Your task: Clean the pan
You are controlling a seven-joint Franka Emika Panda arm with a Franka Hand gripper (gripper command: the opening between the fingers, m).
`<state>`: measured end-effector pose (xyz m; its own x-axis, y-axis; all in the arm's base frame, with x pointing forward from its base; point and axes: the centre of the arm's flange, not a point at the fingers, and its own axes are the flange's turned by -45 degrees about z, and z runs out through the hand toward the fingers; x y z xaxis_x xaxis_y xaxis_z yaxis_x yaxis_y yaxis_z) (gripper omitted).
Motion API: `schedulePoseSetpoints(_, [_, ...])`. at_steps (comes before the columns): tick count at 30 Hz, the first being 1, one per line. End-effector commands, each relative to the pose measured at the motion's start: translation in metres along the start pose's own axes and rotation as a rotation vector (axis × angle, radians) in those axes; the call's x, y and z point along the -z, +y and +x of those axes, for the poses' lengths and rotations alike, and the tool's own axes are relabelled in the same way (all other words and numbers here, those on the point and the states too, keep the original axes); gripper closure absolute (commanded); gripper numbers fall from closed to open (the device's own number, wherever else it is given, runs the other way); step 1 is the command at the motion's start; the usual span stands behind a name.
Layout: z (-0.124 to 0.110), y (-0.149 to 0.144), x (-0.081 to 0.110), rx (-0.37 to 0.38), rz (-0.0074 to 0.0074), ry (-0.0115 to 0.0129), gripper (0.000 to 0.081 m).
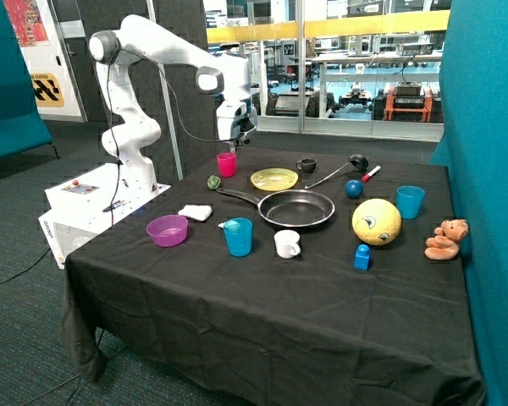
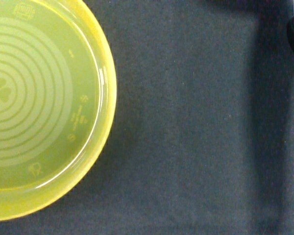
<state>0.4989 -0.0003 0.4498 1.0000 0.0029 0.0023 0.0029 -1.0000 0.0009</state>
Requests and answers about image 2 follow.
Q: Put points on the black tablecloth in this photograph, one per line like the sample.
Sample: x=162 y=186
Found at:
x=203 y=138

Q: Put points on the yellow plastic plate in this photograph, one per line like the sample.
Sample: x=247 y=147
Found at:
x=58 y=93

